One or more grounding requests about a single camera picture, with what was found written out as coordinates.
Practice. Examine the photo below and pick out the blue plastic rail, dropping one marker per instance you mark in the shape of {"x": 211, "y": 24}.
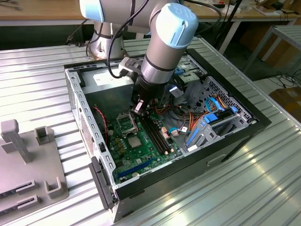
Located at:
{"x": 194, "y": 136}

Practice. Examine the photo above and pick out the blue plastic latch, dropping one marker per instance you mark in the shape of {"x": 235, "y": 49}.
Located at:
{"x": 180, "y": 71}

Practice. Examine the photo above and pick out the long wooden desk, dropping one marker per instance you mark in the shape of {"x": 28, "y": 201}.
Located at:
{"x": 247, "y": 14}

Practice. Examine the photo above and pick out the white board connector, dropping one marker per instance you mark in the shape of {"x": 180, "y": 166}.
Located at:
{"x": 174, "y": 133}

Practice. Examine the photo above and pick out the grey power supply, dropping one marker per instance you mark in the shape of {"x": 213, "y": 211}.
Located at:
{"x": 105, "y": 99}

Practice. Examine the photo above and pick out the blue disk carrier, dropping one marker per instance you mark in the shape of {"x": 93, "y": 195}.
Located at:
{"x": 210, "y": 118}

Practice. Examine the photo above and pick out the silver CPU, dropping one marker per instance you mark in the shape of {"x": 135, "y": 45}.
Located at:
{"x": 134, "y": 142}

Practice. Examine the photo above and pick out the grey metal disk bay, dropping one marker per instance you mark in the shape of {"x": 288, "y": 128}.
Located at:
{"x": 191, "y": 77}

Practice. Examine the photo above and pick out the black tripod stand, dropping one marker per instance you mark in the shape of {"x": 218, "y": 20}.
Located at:
{"x": 235, "y": 10}

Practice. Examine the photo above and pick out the grey parts rack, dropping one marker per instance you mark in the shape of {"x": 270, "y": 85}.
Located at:
{"x": 35, "y": 164}

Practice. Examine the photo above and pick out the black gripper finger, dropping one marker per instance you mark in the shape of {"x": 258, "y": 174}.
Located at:
{"x": 136, "y": 110}

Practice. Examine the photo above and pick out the metal locking lever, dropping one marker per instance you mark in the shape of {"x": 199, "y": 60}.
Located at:
{"x": 135, "y": 124}

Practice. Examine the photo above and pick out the blue expansion slot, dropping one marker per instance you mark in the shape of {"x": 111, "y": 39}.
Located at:
{"x": 136, "y": 167}

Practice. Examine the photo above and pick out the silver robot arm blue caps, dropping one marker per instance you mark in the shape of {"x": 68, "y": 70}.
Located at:
{"x": 164, "y": 47}

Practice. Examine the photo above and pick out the silver coin battery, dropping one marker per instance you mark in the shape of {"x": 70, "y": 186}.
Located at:
{"x": 134, "y": 175}

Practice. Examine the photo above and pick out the grey metal frame table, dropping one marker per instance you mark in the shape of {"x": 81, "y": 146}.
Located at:
{"x": 290, "y": 31}

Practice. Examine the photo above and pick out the brown cardboard box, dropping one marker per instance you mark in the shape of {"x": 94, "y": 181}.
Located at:
{"x": 288, "y": 101}

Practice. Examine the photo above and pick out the black RAM slot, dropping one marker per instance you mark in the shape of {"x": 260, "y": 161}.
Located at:
{"x": 152, "y": 133}
{"x": 158, "y": 133}
{"x": 149, "y": 133}
{"x": 155, "y": 133}

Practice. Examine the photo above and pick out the black open PC case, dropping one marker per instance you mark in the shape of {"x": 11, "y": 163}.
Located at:
{"x": 188, "y": 174}

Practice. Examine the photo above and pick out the brown square inductor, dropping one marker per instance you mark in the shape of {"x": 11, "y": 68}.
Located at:
{"x": 121, "y": 150}
{"x": 119, "y": 145}
{"x": 116, "y": 140}

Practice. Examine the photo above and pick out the grey perforated disk cage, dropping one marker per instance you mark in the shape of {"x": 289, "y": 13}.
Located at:
{"x": 212, "y": 86}

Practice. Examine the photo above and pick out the green motherboard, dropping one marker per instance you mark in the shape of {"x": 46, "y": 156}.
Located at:
{"x": 148, "y": 162}

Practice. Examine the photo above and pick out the flat cardboard tray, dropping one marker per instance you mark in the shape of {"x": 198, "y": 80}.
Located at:
{"x": 265, "y": 11}

